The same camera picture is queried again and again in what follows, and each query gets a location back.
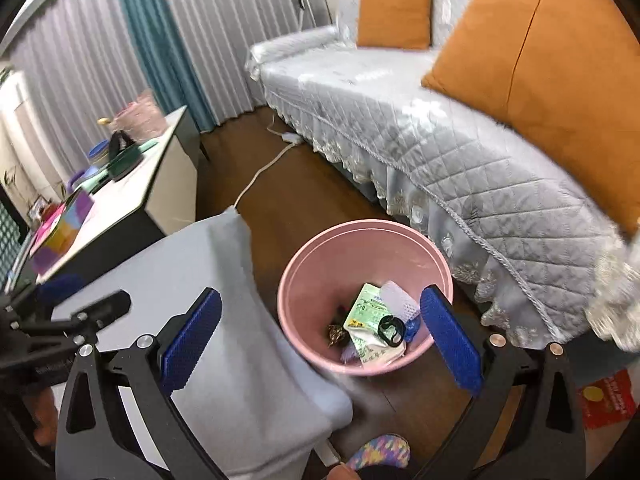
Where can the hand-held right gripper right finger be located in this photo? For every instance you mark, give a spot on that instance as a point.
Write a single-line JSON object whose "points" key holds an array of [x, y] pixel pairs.
{"points": [[450, 340]]}

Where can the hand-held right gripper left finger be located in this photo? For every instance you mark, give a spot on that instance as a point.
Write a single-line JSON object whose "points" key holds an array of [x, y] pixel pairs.
{"points": [[192, 340]]}

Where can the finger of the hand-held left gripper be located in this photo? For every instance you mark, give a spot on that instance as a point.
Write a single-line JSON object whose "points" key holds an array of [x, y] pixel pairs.
{"points": [[95, 310], [30, 310]]}

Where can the blue plastic bag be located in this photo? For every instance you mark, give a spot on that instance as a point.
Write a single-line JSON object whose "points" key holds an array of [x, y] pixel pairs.
{"points": [[412, 330]]}

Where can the white foam net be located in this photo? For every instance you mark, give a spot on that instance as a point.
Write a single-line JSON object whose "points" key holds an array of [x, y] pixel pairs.
{"points": [[397, 297]]}

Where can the white packet with green print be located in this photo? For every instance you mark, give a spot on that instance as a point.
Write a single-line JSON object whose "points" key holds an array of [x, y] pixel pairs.
{"points": [[367, 310]]}

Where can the pink plastic bin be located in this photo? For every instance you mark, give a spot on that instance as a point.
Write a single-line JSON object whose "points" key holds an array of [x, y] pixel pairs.
{"points": [[310, 280]]}

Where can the person's left hand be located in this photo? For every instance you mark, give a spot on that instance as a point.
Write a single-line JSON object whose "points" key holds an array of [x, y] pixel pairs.
{"points": [[44, 415]]}

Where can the green checked covered television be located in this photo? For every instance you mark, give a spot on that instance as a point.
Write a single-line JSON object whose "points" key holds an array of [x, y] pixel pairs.
{"points": [[10, 240]]}

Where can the colourful rectangular box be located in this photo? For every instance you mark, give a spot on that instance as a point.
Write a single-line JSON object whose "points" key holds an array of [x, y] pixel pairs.
{"points": [[60, 235]]}

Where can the white top coffee table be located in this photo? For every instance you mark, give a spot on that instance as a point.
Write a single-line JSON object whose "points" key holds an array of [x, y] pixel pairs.
{"points": [[135, 185]]}

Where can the dried branch decoration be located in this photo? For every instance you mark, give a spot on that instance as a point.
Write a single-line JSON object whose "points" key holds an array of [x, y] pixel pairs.
{"points": [[11, 180]]}

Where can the colourful knit slipper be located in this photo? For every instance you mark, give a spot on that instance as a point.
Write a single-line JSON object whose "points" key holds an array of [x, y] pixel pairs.
{"points": [[380, 452]]}

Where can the dark green round container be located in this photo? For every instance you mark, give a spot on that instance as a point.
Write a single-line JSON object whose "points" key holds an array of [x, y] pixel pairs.
{"points": [[125, 162]]}

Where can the stack of blue bowls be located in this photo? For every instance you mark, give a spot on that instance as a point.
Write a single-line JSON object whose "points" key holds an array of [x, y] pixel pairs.
{"points": [[98, 152]]}

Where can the red snack bag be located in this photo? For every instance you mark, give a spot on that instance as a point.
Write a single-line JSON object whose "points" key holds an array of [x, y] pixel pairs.
{"points": [[607, 400]]}

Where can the mint green tray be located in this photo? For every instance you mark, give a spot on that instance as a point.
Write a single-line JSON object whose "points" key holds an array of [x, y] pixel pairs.
{"points": [[146, 146]]}

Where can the white standing air conditioner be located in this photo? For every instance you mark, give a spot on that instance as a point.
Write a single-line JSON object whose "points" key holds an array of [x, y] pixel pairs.
{"points": [[25, 125]]}

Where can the grey quilted sofa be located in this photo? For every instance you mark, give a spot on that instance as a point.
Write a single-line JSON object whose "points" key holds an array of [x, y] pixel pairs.
{"points": [[425, 150]]}

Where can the pink basket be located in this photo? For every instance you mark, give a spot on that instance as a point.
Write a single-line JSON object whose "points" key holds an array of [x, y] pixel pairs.
{"points": [[140, 115]]}

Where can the white power strip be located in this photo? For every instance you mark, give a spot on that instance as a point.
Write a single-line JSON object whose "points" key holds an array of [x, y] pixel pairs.
{"points": [[291, 137]]}

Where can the teal curtain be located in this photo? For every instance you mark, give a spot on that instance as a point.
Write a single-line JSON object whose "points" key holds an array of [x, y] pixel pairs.
{"points": [[160, 45]]}

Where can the grey curtain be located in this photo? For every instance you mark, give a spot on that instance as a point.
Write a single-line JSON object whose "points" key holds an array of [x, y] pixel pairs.
{"points": [[235, 35], [75, 35]]}

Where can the large orange cushion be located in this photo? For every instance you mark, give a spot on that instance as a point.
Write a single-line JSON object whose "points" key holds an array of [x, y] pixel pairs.
{"points": [[560, 85]]}

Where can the small orange cushion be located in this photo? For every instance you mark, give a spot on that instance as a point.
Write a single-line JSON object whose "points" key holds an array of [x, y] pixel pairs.
{"points": [[395, 12]]}

